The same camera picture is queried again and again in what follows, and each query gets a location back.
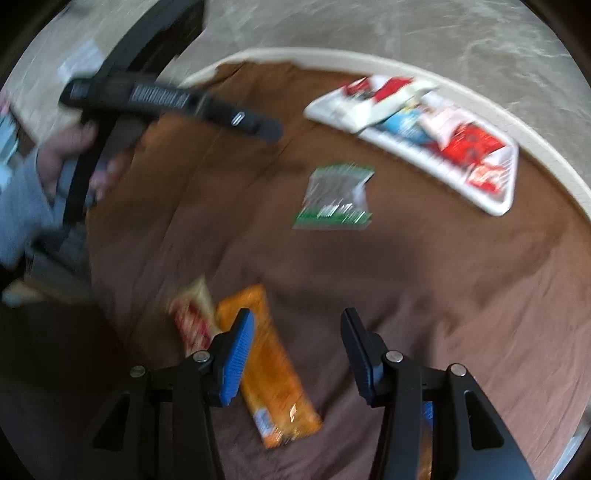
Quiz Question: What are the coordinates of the plain white snack packet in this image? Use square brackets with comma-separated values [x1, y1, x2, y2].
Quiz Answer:
[331, 87, 437, 136]

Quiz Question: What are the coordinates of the black curved frame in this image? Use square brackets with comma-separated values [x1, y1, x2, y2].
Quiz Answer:
[62, 0, 206, 227]

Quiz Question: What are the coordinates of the light blue snack bag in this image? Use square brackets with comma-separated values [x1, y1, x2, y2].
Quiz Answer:
[382, 107, 431, 145]

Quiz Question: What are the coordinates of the long orange snack packet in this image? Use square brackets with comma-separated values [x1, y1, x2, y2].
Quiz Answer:
[216, 284, 323, 450]

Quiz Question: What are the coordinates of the clear green-edged snack packet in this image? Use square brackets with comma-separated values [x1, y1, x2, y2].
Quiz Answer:
[292, 162, 376, 232]

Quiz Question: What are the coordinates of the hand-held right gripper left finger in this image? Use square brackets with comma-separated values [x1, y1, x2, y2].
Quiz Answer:
[74, 307, 256, 480]

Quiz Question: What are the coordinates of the gold red-label snack packet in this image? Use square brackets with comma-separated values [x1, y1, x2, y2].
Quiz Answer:
[167, 275, 223, 357]

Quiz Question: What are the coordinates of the person's left hand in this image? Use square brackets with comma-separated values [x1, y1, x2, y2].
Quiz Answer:
[39, 124, 136, 204]

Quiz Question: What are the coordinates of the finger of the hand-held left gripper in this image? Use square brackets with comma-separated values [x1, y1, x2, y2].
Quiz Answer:
[199, 91, 284, 142]

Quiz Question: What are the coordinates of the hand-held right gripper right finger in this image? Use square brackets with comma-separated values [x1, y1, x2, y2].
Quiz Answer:
[340, 307, 537, 480]

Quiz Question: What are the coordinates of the person's left forearm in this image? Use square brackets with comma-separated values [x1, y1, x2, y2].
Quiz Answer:
[0, 151, 64, 269]

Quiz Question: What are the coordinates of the large red snack bag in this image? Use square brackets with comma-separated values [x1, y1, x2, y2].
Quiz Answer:
[441, 124, 508, 195]

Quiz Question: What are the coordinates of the white ribbed plastic tray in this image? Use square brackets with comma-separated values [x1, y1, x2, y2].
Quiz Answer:
[304, 75, 521, 218]

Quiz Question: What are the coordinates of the brown table cloth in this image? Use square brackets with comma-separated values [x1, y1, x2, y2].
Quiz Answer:
[0, 60, 591, 480]

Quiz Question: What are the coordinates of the long red white snack packet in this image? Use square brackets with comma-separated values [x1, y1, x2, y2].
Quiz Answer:
[344, 76, 416, 108]

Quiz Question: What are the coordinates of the small pink snack packet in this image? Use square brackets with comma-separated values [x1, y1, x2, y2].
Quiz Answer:
[419, 105, 460, 146]

